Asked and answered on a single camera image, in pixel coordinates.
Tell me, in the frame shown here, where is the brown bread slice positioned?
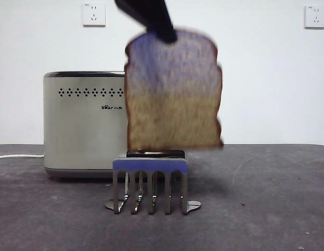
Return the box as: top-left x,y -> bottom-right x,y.
124,29 -> 225,152

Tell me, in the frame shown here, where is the cream Bear toaster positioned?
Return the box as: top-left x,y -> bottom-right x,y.
42,71 -> 191,180

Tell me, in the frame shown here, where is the steel toast rack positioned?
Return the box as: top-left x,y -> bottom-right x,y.
104,156 -> 202,216

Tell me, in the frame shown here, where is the white wall socket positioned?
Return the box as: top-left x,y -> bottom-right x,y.
304,5 -> 324,29
82,3 -> 106,27

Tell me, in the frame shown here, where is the white power cable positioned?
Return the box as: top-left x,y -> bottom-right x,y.
0,154 -> 44,161

